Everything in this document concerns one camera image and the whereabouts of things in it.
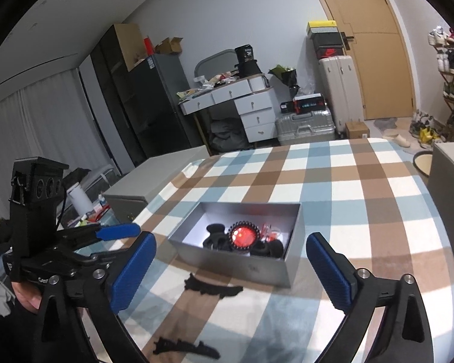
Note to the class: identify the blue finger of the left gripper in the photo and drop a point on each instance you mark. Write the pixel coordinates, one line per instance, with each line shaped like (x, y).
(118, 231)

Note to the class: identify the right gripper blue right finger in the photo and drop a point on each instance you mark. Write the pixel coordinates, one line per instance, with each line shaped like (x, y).
(403, 334)

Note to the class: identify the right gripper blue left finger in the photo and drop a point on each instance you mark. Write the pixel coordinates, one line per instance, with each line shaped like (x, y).
(104, 288)

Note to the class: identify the black long hair clip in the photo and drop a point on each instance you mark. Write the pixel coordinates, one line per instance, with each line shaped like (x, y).
(164, 345)
(194, 284)

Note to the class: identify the black claw hair clip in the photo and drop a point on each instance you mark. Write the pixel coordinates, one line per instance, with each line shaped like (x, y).
(218, 239)

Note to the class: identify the red round badge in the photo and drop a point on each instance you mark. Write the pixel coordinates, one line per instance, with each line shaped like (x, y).
(243, 236)

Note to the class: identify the small red clear hair clip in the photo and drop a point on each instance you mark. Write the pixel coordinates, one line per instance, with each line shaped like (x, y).
(264, 229)

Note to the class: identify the person's left hand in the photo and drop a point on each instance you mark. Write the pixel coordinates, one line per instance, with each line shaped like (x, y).
(28, 296)

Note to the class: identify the white thermos bottle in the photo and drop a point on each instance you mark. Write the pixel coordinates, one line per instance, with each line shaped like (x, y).
(79, 199)

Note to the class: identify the grey left nightstand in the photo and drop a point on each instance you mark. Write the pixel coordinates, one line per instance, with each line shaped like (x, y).
(134, 191)

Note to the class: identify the checkered plaid tablecloth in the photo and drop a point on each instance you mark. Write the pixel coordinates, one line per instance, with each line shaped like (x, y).
(363, 195)

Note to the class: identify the silver grey open box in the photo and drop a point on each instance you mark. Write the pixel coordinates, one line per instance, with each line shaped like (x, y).
(255, 242)

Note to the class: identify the black refrigerator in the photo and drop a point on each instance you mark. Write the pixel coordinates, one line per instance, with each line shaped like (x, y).
(158, 121)

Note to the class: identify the dark wardrobe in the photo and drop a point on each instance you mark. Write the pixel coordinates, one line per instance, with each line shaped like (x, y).
(113, 58)

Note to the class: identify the open cardboard box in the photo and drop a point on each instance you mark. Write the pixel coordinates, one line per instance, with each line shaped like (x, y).
(169, 46)

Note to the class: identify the grey arched mirror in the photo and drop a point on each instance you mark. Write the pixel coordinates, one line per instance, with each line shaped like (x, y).
(216, 64)

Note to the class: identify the silver aluminium suitcase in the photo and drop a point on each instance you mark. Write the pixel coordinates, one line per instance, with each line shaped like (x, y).
(317, 126)

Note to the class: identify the small cardboard box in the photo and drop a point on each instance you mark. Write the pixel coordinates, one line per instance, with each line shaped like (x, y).
(357, 130)

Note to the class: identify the black red box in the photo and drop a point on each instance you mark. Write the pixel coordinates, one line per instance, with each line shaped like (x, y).
(303, 104)

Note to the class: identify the green flower bouquet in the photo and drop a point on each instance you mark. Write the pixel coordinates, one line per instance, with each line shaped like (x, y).
(288, 77)

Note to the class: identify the white upright suitcase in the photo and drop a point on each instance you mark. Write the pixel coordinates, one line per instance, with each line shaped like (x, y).
(343, 93)

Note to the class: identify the wooden shoe rack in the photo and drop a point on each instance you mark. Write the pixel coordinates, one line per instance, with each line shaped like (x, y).
(443, 43)

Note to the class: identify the black shoe box stack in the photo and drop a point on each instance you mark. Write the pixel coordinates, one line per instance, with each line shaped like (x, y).
(327, 44)

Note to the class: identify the yellow shoe box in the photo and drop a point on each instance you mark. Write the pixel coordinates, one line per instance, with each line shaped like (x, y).
(321, 27)

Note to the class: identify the wooden door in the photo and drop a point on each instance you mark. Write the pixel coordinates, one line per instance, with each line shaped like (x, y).
(373, 40)

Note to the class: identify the black camera box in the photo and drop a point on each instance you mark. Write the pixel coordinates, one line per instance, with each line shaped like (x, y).
(37, 182)

